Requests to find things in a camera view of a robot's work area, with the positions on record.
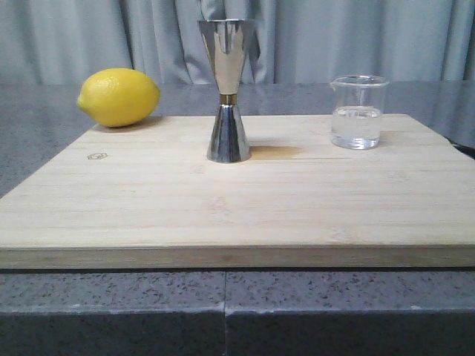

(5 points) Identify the small glass beaker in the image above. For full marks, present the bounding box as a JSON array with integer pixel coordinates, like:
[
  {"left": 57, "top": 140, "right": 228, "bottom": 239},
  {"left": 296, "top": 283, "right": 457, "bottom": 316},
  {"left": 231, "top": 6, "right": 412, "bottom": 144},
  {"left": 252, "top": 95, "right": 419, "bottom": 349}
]
[{"left": 330, "top": 75, "right": 389, "bottom": 150}]

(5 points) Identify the steel double jigger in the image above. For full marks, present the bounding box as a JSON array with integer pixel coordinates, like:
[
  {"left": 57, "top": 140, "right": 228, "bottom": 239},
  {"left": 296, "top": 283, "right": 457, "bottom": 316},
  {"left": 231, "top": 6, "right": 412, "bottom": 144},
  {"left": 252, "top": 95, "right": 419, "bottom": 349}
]
[{"left": 198, "top": 19, "right": 255, "bottom": 163}]

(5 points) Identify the grey curtain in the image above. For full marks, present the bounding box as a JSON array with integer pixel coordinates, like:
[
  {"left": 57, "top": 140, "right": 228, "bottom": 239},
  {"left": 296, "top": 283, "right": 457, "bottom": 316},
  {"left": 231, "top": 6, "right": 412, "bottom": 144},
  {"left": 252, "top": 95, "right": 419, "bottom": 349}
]
[{"left": 1, "top": 1, "right": 474, "bottom": 85}]

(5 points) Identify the wooden cutting board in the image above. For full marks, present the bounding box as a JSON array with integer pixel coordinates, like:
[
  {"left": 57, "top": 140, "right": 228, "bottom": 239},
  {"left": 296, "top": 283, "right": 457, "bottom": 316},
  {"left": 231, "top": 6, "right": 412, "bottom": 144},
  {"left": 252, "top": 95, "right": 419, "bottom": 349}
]
[{"left": 1, "top": 114, "right": 474, "bottom": 269}]

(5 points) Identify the yellow lemon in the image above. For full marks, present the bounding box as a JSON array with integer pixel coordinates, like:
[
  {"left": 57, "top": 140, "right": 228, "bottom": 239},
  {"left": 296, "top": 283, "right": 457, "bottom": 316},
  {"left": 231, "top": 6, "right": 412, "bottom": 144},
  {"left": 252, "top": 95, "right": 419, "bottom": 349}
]
[{"left": 76, "top": 67, "right": 161, "bottom": 128}]

